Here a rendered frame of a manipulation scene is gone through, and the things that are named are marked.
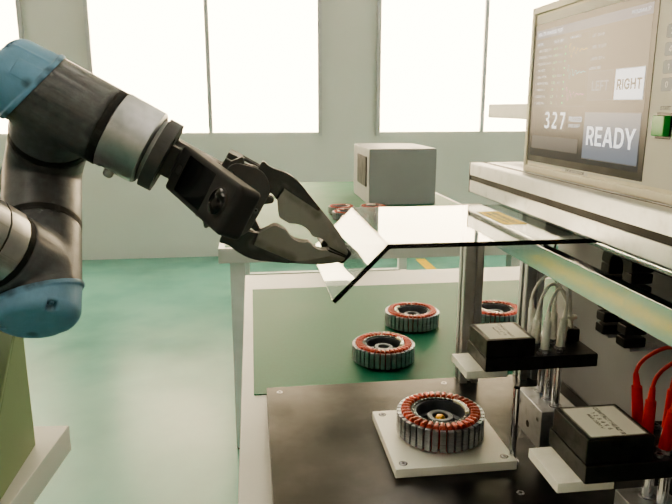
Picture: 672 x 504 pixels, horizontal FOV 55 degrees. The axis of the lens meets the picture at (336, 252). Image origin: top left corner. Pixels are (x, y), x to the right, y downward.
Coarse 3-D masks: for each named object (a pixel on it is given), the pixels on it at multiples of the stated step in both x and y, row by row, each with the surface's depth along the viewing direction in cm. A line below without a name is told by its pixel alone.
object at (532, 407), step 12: (528, 396) 85; (540, 396) 85; (528, 408) 85; (540, 408) 82; (552, 408) 82; (528, 420) 85; (540, 420) 81; (552, 420) 81; (528, 432) 85; (540, 432) 81; (540, 444) 82
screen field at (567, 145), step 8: (536, 136) 82; (544, 136) 80; (536, 144) 82; (544, 144) 80; (552, 144) 78; (560, 144) 76; (568, 144) 74; (576, 144) 72; (568, 152) 74; (576, 152) 72
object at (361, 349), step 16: (368, 336) 119; (384, 336) 119; (400, 336) 118; (352, 352) 116; (368, 352) 111; (384, 352) 111; (400, 352) 111; (368, 368) 112; (384, 368) 111; (400, 368) 112
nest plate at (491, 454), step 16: (384, 416) 89; (384, 432) 84; (384, 448) 82; (400, 448) 80; (416, 448) 80; (480, 448) 80; (496, 448) 80; (400, 464) 77; (416, 464) 77; (432, 464) 77; (448, 464) 77; (464, 464) 77; (480, 464) 77; (496, 464) 77; (512, 464) 77
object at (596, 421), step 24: (576, 408) 61; (600, 408) 61; (552, 432) 61; (576, 432) 57; (600, 432) 56; (624, 432) 56; (648, 432) 56; (528, 456) 61; (552, 456) 60; (576, 456) 57; (600, 456) 55; (624, 456) 56; (648, 456) 56; (552, 480) 57; (576, 480) 56; (600, 480) 55; (624, 480) 56; (648, 480) 63
